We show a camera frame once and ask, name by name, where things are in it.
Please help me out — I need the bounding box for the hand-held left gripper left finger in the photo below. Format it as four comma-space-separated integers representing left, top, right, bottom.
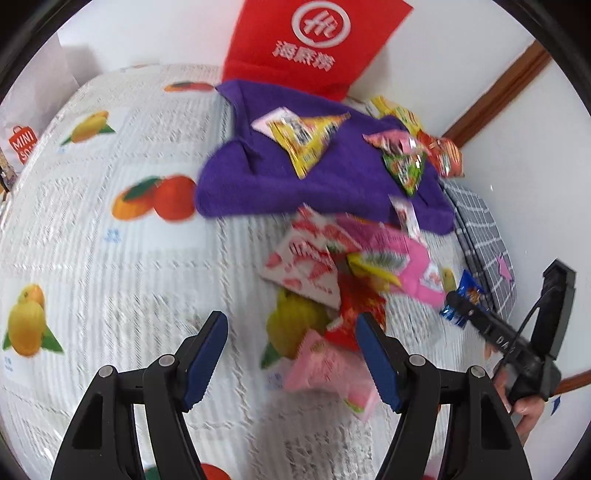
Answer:
51, 311, 229, 480

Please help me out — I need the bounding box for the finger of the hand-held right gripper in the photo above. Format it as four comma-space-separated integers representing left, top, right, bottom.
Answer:
444, 291, 523, 352

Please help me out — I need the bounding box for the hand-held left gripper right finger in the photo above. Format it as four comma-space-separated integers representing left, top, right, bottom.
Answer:
355, 311, 532, 480

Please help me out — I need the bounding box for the blue snack packet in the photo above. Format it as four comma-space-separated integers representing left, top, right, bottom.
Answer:
438, 269, 486, 329

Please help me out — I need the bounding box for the pile of snack packets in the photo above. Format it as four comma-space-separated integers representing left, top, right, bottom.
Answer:
256, 205, 446, 423

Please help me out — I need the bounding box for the white red snack packet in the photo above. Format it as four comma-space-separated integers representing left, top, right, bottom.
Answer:
389, 194, 421, 243

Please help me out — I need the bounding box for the green triangular snack packet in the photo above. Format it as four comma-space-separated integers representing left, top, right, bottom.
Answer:
382, 150, 428, 197

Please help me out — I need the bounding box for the purple towel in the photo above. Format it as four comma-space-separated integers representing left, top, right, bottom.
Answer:
195, 79, 455, 236

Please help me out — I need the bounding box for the shiny pink snack packet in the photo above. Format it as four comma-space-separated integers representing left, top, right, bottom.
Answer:
364, 130, 428, 155

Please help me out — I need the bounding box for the yellow triangular snack packet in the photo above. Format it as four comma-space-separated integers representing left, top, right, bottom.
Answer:
270, 112, 352, 180

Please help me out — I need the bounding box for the pale pink snack packet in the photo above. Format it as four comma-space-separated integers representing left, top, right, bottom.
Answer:
252, 107, 301, 134

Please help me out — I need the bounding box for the person's right hand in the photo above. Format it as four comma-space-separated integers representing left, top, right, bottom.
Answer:
494, 367, 549, 446

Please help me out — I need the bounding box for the wooden baseboard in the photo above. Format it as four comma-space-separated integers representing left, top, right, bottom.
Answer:
551, 371, 583, 398

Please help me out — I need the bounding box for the grey checked cloth pink star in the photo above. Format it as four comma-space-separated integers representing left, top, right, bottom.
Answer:
438, 178, 518, 324

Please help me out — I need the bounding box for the fruit print tablecloth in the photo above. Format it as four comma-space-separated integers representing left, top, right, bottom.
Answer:
0, 65, 513, 480

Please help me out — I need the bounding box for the orange chip bag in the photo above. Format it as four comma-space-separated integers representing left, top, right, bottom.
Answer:
418, 130, 463, 178

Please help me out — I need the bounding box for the yellow chip bag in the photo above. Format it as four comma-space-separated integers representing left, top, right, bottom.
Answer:
370, 96, 423, 134

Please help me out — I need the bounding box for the white shopping bag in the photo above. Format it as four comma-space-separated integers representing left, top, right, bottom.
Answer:
0, 34, 81, 185

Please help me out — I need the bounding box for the red paper bag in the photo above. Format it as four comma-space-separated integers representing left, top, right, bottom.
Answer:
222, 0, 414, 102

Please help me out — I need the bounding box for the black cable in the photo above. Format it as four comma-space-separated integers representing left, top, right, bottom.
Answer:
505, 284, 557, 365

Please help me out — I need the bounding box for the wooden door frame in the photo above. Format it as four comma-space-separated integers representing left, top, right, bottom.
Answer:
441, 39, 552, 149

